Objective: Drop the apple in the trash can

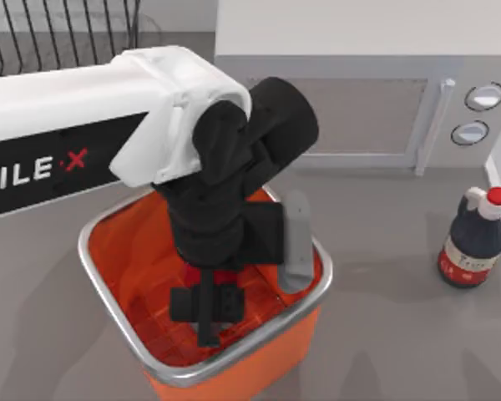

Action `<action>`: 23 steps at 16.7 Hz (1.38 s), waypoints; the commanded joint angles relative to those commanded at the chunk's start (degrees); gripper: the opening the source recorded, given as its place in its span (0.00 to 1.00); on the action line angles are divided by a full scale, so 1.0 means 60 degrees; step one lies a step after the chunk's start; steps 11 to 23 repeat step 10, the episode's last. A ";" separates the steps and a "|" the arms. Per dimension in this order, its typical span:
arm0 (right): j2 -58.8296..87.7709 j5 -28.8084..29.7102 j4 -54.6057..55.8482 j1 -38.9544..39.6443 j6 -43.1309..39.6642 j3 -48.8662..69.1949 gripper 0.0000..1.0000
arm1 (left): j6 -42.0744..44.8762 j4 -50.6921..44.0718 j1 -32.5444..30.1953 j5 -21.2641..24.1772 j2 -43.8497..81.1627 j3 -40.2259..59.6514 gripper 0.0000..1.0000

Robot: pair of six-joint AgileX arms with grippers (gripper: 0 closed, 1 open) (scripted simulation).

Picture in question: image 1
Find orange bin with metal rim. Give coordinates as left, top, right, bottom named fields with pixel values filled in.
left=77, top=183, right=334, bottom=401

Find microwave door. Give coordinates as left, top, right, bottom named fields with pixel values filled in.
left=246, top=76, right=429, bottom=168

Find pale microwave oven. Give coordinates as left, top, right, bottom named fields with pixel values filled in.
left=211, top=0, right=501, bottom=176

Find dark bottle with red cap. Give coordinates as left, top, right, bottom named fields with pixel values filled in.
left=437, top=186, right=501, bottom=289

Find microwave knob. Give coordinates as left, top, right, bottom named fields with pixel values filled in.
left=450, top=119, right=490, bottom=146
left=463, top=81, right=501, bottom=112

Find microwave door handle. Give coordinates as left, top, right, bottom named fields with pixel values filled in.
left=413, top=77, right=457, bottom=176

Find black wire rack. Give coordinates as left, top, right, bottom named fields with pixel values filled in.
left=0, top=0, right=143, bottom=79

